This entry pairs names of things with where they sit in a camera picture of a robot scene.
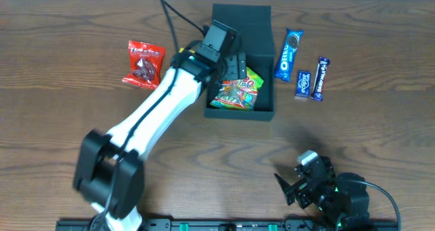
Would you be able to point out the dark green open box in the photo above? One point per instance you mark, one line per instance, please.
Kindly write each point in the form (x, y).
(253, 23)

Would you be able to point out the yellow Hacks candy bag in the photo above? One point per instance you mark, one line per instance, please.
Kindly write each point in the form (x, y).
(181, 50)

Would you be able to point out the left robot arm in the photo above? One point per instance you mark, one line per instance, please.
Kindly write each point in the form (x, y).
(110, 168)

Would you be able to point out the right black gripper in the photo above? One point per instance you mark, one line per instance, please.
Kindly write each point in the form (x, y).
(297, 187)

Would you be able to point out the Haribo gummy worms bag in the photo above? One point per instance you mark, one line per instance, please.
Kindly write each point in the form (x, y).
(239, 94)

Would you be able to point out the red Hacks candy bag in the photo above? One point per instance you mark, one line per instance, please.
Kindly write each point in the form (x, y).
(145, 64)

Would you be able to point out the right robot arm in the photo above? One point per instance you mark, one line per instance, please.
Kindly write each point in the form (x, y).
(342, 199)

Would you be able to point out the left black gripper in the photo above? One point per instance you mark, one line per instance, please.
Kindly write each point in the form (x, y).
(236, 68)

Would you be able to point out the blue Eclipse mint box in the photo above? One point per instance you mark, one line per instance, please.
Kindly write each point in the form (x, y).
(303, 83)

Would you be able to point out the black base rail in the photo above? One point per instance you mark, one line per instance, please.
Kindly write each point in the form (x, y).
(292, 224)

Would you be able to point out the blue Oreo cookie pack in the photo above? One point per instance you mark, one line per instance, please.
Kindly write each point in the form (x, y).
(285, 63)

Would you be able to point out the purple Dairy Milk bar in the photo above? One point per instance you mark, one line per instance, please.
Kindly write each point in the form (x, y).
(317, 92)

